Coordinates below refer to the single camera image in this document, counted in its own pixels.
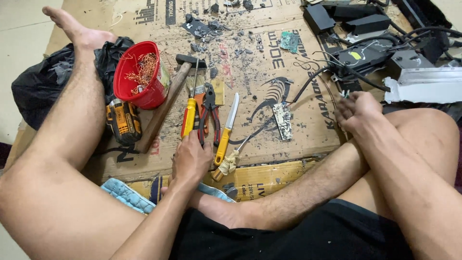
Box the person's left hand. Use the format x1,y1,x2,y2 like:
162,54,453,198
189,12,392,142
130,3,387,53
171,130,214,189

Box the person's right hand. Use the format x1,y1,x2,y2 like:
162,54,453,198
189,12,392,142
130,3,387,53
334,91,384,135

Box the red black pliers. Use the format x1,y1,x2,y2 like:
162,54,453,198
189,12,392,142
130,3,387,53
197,84,222,148

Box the small tan card piece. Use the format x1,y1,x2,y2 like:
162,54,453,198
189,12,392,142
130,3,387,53
211,78,225,106

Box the red plastic bucket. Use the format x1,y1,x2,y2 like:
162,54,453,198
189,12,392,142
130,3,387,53
113,40,171,110

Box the yellow cardboard piece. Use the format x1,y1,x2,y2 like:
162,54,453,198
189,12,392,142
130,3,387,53
126,159,319,203

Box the white circuit board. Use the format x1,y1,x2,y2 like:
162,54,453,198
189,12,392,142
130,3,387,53
271,103,293,141

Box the light blue quilted cloth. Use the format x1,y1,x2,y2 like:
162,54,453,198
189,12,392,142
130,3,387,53
100,177,237,215

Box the brown printed cardboard sheet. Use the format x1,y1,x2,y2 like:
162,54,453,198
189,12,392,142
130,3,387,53
4,0,416,185

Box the grey plastic debris heap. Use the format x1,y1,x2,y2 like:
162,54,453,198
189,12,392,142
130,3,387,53
180,0,268,81

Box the person's right leg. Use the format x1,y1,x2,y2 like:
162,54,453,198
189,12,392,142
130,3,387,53
160,107,461,230

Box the person's leg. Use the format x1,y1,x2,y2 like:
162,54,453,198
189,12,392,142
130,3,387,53
0,5,174,260
160,107,461,230

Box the green circuit board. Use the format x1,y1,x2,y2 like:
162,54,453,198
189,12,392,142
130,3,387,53
280,31,300,54

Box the person's left leg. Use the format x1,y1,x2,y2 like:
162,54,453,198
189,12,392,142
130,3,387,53
0,5,174,260

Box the black shorts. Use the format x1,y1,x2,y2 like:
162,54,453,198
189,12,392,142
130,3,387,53
169,198,416,260

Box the black plastic bag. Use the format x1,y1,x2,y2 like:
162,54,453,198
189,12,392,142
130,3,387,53
11,36,136,131

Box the black adapter box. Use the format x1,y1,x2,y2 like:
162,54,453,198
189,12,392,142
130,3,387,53
341,13,391,35
302,3,336,35
331,3,380,21

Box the open black device yellow label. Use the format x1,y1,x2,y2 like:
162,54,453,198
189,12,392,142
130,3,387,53
329,37,396,79

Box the white metal casing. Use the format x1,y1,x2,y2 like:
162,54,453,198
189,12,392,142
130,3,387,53
383,66,462,104

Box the black metal housing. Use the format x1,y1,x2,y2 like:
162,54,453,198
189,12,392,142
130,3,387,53
391,0,453,30

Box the yellow handled screwdriver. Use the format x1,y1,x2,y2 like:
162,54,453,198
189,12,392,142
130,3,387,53
180,57,200,140

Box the yellow handled knife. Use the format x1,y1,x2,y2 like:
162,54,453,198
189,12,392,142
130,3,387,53
214,92,240,167

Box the cloth wrapped handle awl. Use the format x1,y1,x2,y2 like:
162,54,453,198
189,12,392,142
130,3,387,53
211,135,252,182

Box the wooden handled hammer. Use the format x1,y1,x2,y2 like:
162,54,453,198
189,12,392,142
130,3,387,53
136,54,208,154

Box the orange handled paint brush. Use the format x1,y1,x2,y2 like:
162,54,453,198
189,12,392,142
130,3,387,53
186,75,210,135

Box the yellow black cordless drill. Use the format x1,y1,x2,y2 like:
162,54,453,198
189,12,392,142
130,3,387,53
105,98,143,147

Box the copper wire scraps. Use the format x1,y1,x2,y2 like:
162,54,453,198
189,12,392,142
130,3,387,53
124,53,159,96

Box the thick black cable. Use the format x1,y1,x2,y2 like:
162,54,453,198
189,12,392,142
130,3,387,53
292,66,392,104

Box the bundle of black cables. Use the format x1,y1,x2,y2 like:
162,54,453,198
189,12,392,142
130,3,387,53
373,25,462,52

